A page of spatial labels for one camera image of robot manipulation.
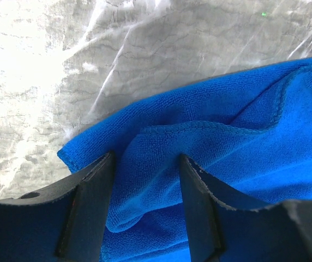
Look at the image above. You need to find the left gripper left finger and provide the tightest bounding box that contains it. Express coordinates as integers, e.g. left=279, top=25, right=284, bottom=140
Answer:
left=0, top=152, right=115, bottom=261

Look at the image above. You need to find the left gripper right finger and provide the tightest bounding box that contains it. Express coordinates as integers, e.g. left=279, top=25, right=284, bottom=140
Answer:
left=179, top=155, right=312, bottom=261

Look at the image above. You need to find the large blue towel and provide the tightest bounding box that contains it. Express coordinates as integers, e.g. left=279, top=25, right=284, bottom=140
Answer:
left=57, top=58, right=312, bottom=261

